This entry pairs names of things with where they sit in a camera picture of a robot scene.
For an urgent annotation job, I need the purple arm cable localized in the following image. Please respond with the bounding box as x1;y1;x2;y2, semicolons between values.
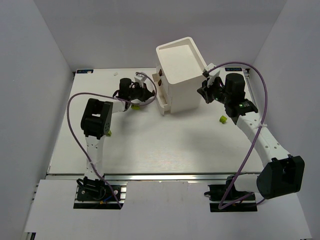
66;72;158;210
206;61;269;210

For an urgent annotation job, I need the blue corner label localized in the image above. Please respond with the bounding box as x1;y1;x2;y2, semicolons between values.
76;69;94;74
224;67;243;72

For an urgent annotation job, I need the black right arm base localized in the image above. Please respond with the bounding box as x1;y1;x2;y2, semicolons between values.
204;183;258;213

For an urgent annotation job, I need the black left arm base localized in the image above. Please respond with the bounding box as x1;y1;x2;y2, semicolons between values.
73;177;127;210

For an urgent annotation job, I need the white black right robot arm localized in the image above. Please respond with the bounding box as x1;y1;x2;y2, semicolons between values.
197;72;305;200

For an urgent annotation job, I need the blue right corner label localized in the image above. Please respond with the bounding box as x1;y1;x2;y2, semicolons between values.
224;67;243;72

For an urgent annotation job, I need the blue left corner label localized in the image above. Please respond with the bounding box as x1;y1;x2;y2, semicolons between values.
76;69;94;74

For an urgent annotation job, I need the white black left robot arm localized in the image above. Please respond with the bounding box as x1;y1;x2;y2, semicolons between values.
80;74;156;180

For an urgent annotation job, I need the lime 2x2 lego brick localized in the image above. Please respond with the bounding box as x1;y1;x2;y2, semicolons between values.
131;105;140;110

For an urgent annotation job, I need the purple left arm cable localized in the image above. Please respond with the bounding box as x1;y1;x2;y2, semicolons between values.
66;72;158;210

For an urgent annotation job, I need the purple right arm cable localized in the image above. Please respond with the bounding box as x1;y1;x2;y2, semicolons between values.
206;61;269;210

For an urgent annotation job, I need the aluminium table frame rail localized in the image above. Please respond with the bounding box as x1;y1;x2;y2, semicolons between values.
243;68;285;182

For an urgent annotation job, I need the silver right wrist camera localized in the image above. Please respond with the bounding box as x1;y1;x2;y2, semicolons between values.
202;63;220;80

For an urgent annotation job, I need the white drawer cabinet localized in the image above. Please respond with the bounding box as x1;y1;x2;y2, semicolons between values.
152;37;207;114

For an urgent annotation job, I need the white bottom drawer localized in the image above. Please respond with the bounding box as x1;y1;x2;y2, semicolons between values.
156;93;171;116

